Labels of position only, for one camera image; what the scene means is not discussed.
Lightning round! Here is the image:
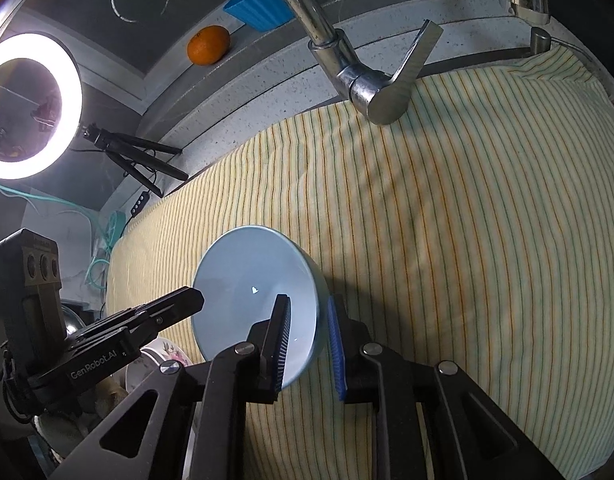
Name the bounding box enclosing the white ring light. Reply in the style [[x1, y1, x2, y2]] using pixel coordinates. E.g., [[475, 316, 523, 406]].
[[0, 32, 83, 180]]

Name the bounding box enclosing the black tripod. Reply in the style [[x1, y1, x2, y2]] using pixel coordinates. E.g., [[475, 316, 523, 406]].
[[81, 124, 189, 197]]

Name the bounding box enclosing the teal cable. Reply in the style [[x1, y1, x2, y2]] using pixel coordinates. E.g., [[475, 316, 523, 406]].
[[0, 176, 118, 291]]

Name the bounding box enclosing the blue fluted cup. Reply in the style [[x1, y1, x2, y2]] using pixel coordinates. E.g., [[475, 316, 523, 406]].
[[222, 0, 294, 32]]

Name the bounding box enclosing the black inline remote cable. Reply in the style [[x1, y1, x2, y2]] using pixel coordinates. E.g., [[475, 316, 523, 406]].
[[121, 190, 152, 233]]

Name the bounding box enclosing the rose rimmed white plate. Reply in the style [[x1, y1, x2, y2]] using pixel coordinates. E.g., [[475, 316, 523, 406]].
[[124, 337, 192, 393]]

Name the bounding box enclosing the gloved left hand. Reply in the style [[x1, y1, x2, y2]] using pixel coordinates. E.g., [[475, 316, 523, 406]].
[[93, 377, 128, 418]]

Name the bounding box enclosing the chrome kitchen faucet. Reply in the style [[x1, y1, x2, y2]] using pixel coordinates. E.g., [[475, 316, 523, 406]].
[[284, 0, 443, 126]]

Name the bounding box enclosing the yellow striped cloth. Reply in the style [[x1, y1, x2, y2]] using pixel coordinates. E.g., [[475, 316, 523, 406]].
[[106, 46, 614, 479]]

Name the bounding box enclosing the orange tangerine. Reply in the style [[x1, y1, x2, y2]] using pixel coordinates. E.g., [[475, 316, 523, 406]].
[[187, 25, 231, 66]]

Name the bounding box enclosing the light green ceramic bowl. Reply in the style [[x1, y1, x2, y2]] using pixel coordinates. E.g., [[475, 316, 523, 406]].
[[191, 226, 330, 388]]

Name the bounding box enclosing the steel pot lid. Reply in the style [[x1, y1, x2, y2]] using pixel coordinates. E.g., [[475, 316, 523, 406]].
[[62, 304, 86, 336]]

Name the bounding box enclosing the teal round power strip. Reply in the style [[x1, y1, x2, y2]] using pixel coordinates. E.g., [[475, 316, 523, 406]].
[[105, 210, 127, 252]]

